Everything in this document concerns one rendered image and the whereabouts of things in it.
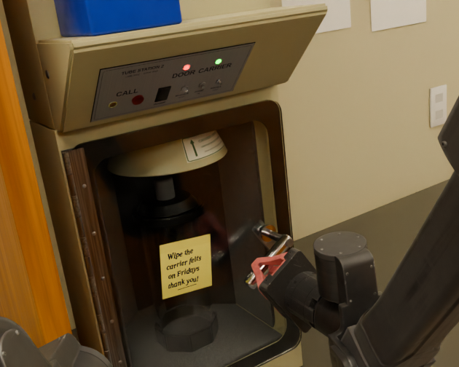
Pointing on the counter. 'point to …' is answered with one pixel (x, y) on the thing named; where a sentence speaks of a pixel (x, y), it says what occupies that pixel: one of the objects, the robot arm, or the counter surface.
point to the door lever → (283, 241)
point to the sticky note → (186, 266)
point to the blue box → (114, 16)
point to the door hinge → (84, 246)
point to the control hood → (296, 16)
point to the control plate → (173, 68)
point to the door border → (79, 174)
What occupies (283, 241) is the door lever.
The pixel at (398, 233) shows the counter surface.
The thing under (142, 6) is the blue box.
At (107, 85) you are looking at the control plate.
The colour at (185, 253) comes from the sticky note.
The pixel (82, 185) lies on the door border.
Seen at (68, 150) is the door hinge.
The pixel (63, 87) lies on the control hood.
